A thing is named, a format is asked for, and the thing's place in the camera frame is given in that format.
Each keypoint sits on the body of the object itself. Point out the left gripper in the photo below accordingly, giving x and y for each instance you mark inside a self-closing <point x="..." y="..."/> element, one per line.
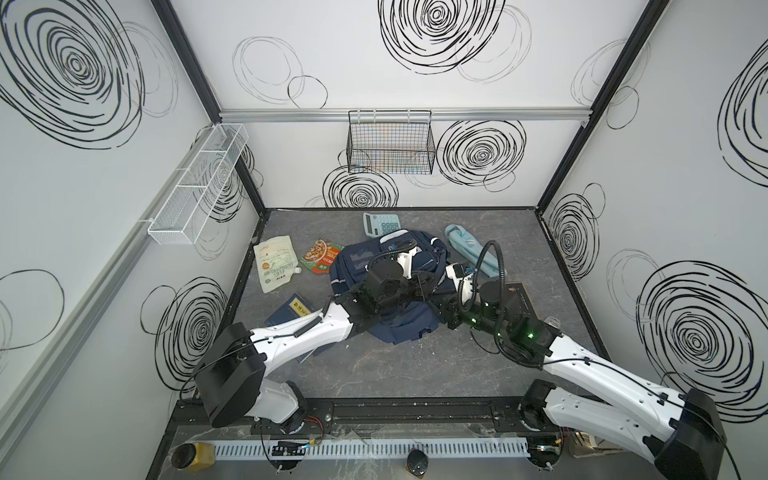
<point x="421" y="285"/>

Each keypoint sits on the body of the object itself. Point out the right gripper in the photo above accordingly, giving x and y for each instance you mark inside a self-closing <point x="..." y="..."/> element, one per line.
<point x="453" y="309"/>

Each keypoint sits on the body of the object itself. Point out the navy blue student backpack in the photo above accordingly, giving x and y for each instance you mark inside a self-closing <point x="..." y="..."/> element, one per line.
<point x="417" y="318"/>

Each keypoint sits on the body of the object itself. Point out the brown scroll cover book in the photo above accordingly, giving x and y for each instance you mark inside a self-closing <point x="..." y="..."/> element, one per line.
<point x="517" y="301"/>

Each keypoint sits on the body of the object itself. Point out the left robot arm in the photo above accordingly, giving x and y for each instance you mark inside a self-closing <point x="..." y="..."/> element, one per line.
<point x="232" y="375"/>

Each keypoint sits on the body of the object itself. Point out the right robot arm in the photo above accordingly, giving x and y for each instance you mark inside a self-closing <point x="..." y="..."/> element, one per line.
<point x="680" y="433"/>

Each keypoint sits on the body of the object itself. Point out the teal calculator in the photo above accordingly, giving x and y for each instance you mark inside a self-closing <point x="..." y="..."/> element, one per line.
<point x="379" y="224"/>

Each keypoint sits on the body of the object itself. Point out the orange green snack packet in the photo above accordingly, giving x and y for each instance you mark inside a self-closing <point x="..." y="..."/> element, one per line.
<point x="320" y="256"/>

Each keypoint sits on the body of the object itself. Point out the light blue fabric pouch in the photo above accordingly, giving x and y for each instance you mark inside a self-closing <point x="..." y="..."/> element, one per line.
<point x="467" y="245"/>

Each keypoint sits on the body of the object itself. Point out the navy blue small book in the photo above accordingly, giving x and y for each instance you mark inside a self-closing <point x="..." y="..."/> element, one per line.
<point x="295" y="307"/>

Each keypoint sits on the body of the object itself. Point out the white cream food pouch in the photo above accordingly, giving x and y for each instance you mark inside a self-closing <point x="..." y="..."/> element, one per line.
<point x="276" y="262"/>

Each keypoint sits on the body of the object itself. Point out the black round knob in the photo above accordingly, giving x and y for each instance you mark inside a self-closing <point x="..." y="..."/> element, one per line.
<point x="417" y="463"/>

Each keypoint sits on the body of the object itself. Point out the yellow black cylinder object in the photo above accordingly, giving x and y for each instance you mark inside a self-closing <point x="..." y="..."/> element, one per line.
<point x="193" y="457"/>

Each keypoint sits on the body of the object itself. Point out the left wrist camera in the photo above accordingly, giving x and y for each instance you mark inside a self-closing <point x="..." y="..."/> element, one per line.
<point x="405" y="260"/>

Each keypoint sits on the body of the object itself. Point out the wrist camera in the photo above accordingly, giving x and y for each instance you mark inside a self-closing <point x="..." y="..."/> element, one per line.
<point x="405" y="260"/>
<point x="462" y="277"/>

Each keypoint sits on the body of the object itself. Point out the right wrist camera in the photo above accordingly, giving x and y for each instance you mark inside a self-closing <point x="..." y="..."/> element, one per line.
<point x="462" y="277"/>

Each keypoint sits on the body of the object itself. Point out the white slotted cable duct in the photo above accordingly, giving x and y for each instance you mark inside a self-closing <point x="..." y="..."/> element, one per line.
<point x="354" y="449"/>

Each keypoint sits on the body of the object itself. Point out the black wire wall basket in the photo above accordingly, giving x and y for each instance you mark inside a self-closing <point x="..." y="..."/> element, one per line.
<point x="390" y="142"/>

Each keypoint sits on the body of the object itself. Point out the white wire wall shelf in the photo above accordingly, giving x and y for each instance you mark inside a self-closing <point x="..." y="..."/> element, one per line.
<point x="191" y="202"/>

